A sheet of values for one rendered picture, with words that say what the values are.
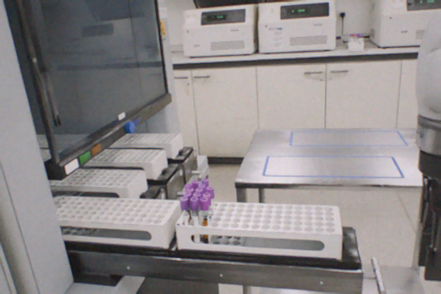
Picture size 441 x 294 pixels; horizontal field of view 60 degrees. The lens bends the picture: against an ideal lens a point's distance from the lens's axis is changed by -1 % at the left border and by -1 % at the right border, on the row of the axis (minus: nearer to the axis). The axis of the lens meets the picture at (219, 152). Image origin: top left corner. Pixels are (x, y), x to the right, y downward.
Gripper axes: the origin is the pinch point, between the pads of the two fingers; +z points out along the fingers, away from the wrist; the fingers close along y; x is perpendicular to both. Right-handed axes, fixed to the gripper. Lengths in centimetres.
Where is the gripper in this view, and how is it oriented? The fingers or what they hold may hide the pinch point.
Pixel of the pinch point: (432, 256)
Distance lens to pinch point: 79.1
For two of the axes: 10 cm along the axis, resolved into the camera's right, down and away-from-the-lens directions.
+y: -2.1, 3.6, -9.1
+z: 0.9, 9.3, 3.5
